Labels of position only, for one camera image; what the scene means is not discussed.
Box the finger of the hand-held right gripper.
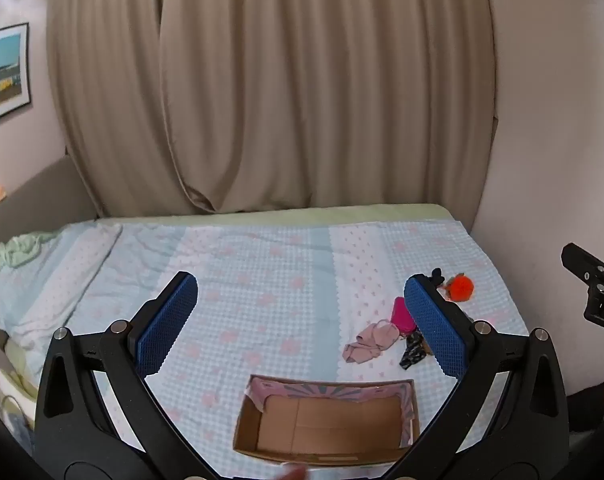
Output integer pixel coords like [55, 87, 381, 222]
[561, 243, 604, 282]

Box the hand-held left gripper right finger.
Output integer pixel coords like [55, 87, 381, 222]
[392, 274, 570, 480]

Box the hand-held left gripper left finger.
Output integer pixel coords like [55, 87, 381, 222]
[34, 271, 217, 480]

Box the orange plush ball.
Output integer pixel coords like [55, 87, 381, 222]
[444, 273, 476, 304]

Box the cardboard box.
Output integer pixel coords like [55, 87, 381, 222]
[232, 374, 422, 467]

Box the magenta soft item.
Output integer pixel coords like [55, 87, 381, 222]
[391, 296, 415, 335]

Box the black patterned cloth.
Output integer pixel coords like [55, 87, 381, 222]
[399, 332, 429, 372]

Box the pink cloth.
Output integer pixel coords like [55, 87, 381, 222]
[343, 319, 401, 365]

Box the dark cloth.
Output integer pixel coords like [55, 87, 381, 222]
[566, 379, 604, 432]

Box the bed with patterned sheet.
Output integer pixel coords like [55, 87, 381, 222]
[0, 217, 531, 480]

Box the green crumpled cloth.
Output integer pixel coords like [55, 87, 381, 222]
[0, 232, 63, 269]

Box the beige curtain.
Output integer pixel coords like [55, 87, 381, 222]
[159, 0, 499, 214]
[46, 0, 185, 217]

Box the framed wall poster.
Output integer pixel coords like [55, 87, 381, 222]
[0, 22, 33, 132]

